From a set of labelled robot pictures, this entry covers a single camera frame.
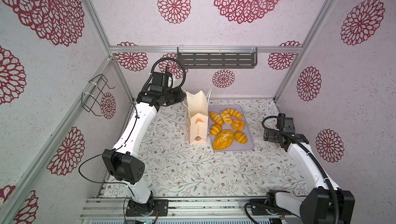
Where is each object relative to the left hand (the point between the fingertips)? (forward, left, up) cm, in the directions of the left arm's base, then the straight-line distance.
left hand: (185, 97), depth 78 cm
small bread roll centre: (+9, -26, -29) cm, 40 cm away
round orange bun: (+1, -33, -27) cm, 43 cm away
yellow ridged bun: (-1, -18, -28) cm, 34 cm away
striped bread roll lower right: (-8, -33, -28) cm, 43 cm away
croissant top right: (+14, -32, -29) cm, 45 cm away
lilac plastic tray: (-11, -30, -32) cm, 45 cm away
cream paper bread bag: (-6, -6, -9) cm, 12 cm away
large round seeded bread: (-9, -23, -26) cm, 36 cm away
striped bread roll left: (+8, -19, -28) cm, 35 cm away
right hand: (-12, -49, -15) cm, 53 cm away
